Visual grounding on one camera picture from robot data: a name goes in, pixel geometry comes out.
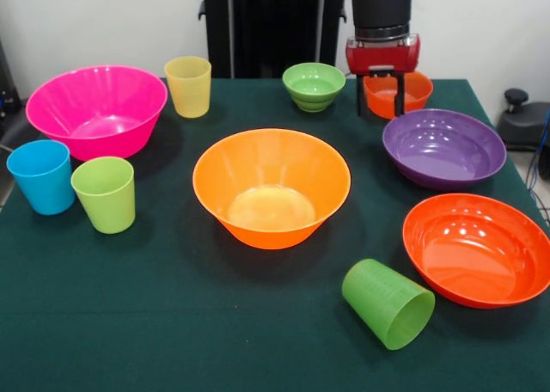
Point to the purple bowl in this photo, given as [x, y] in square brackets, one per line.
[444, 155]

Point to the lime green cup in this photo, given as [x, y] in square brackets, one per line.
[105, 194]

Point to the dark green tablecloth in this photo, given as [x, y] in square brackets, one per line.
[172, 323]

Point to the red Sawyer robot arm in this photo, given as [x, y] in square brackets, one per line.
[381, 5]

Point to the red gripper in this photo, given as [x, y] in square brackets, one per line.
[378, 56]

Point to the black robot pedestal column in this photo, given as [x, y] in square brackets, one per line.
[266, 22]

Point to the blue cup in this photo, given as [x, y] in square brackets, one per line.
[43, 177]

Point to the black stand base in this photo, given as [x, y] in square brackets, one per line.
[522, 121]

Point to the small orange bowl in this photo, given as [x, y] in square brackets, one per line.
[417, 94]

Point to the dark equipment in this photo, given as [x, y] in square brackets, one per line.
[6, 95]

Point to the large orange bowl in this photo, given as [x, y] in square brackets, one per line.
[270, 185]

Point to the yellow cup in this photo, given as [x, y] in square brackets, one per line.
[187, 87]

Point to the wide red-orange bowl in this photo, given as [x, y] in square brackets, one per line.
[472, 254]

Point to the large pink bowl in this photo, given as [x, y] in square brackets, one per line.
[96, 108]

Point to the small green bowl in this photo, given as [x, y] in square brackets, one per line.
[313, 87]

